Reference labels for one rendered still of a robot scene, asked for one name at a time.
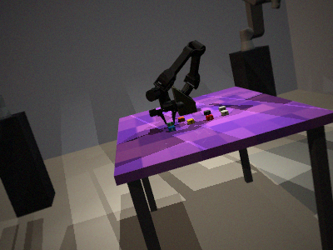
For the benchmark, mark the orange block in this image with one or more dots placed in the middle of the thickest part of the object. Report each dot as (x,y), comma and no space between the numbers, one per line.
(181,119)

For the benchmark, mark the yellow block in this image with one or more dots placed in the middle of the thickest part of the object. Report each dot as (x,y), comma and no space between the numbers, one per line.
(190,121)

